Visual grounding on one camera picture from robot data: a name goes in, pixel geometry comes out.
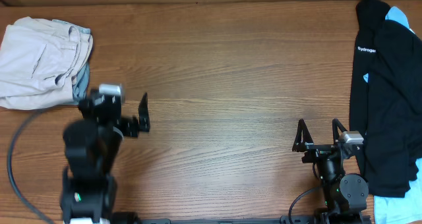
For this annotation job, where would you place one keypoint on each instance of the folded light blue jeans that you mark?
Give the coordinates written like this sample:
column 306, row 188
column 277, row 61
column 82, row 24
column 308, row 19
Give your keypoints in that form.
column 83, row 76

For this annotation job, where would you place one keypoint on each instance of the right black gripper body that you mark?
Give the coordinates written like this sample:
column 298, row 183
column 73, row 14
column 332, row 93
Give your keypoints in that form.
column 318, row 151

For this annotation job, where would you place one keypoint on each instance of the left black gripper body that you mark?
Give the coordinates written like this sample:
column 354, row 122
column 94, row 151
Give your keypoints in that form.
column 128, row 126

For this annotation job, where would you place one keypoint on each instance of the black printed shirt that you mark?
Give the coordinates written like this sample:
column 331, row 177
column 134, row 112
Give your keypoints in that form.
column 361, row 58

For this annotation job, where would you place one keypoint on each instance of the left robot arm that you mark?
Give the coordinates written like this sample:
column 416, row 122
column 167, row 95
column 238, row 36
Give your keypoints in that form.
column 91, row 146

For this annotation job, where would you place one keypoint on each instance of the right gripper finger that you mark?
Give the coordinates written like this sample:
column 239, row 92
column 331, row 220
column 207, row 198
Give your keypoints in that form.
column 337, row 130
column 303, row 138

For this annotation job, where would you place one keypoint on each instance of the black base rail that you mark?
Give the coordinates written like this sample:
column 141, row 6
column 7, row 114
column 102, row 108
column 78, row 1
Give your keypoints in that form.
column 224, row 221

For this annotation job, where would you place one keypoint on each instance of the light blue shirt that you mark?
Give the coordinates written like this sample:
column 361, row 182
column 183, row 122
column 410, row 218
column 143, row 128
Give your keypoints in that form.
column 395, row 207

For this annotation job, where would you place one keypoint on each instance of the beige cotton shorts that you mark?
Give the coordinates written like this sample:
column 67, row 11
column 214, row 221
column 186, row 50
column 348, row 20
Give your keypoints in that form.
column 39, row 59

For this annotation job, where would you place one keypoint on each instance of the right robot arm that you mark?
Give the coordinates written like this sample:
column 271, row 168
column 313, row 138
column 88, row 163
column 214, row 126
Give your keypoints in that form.
column 345, row 195

